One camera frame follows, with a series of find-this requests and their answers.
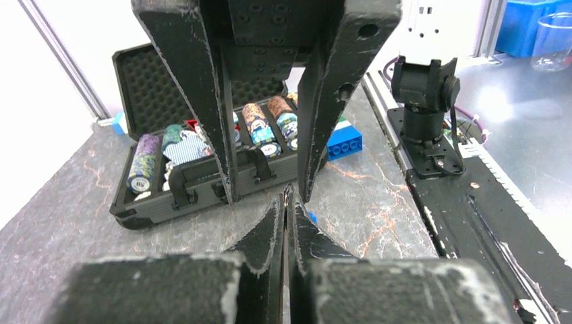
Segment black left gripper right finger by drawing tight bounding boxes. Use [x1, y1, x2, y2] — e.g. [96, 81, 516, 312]
[285, 193, 514, 323]

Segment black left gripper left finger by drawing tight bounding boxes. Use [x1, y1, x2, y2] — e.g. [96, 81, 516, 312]
[45, 195, 285, 323]

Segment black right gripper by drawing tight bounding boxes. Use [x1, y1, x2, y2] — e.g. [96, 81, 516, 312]
[132, 0, 402, 203]

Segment blue key tag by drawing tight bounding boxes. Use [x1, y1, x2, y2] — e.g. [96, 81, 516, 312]
[308, 212, 318, 224]

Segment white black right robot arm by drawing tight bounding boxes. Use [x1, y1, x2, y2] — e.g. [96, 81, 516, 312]
[131, 1, 461, 202]

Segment blue green toy bricks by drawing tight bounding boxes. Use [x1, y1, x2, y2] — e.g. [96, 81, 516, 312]
[326, 116, 363, 161]

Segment black poker chip case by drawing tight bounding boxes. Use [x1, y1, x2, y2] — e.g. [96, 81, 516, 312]
[109, 45, 297, 230]

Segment blue plastic bin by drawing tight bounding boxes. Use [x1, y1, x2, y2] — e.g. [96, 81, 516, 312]
[495, 0, 571, 58]

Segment clear plastic cup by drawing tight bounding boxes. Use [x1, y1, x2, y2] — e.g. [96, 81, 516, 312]
[530, 12, 571, 72]

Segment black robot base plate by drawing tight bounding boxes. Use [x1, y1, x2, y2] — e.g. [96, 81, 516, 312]
[387, 108, 571, 323]

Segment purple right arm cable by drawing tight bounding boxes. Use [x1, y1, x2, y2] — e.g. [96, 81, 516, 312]
[382, 55, 490, 144]

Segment white toothed cable duct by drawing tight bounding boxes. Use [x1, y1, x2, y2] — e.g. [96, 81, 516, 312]
[460, 143, 571, 268]

